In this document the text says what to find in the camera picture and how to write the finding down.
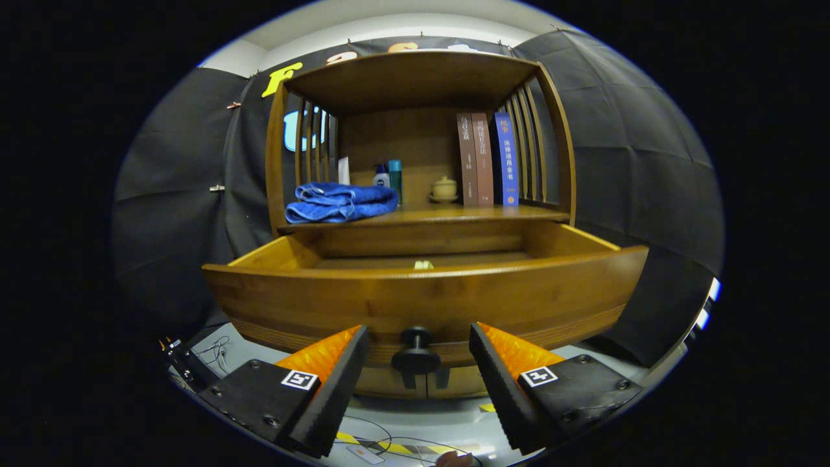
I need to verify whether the wooden cabinet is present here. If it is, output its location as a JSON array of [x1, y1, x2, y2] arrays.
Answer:
[[265, 51, 578, 400]]

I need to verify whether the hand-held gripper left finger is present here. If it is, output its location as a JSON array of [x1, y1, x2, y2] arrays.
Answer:
[[195, 324, 370, 459]]

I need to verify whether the reddish brown book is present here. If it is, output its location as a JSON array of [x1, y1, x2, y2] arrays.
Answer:
[[470, 112, 495, 208]]

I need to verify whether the dark brown book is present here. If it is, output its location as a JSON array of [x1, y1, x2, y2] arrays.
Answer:
[[456, 113, 479, 208]]

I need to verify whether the beige lidded teacup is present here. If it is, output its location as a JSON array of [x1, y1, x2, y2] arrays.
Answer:
[[429, 175, 460, 204]]

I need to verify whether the wooden cabinet door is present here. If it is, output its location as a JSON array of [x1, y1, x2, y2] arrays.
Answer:
[[427, 366, 488, 398], [355, 366, 429, 398]]

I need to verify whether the wooden drawer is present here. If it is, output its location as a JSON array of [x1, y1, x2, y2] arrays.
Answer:
[[202, 221, 649, 390]]

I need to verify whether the black backdrop cloth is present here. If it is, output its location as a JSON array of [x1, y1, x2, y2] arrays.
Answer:
[[110, 29, 725, 367]]

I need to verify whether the wooden countertop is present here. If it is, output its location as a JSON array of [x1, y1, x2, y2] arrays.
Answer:
[[278, 204, 571, 235]]

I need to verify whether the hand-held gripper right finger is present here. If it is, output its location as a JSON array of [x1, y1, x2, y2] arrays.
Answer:
[[468, 322, 644, 457]]

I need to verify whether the blue folded towel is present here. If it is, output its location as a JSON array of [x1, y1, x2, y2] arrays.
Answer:
[[285, 182, 399, 224]]

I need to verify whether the blue book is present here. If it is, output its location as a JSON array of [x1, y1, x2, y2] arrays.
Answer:
[[493, 112, 519, 207]]

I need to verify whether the yellow black striped floor tape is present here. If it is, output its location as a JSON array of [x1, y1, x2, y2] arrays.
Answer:
[[336, 431, 484, 456]]

